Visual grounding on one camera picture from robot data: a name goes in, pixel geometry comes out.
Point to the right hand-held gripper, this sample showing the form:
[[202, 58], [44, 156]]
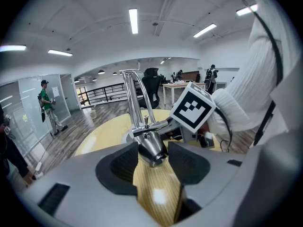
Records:
[[191, 105]]

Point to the wooden top desk white legs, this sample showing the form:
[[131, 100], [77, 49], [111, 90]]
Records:
[[175, 85]]

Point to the clutter of small packages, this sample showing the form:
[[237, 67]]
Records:
[[180, 81]]

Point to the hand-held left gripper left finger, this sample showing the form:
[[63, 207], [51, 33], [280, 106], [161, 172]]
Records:
[[82, 174]]

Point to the white ceiling tube light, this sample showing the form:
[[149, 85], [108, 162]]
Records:
[[133, 20], [204, 30], [246, 10], [13, 48], [59, 53]]

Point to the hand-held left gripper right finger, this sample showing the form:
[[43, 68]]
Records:
[[208, 174]]

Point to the woven waste basket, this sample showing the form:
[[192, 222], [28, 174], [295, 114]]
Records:
[[93, 114]]

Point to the person's right forearm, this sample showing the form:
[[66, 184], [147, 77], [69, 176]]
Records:
[[248, 79]]

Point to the black office chair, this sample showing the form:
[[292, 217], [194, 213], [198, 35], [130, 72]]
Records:
[[151, 84]]

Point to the white paper notice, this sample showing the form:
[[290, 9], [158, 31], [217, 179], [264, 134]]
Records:
[[55, 91]]

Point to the person's white top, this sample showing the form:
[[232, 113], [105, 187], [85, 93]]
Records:
[[291, 91]]

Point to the small white power strip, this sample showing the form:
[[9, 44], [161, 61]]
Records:
[[38, 167]]

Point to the black metal railing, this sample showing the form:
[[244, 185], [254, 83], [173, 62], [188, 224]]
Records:
[[103, 93]]

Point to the silver desk lamp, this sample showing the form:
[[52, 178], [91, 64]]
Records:
[[151, 148]]

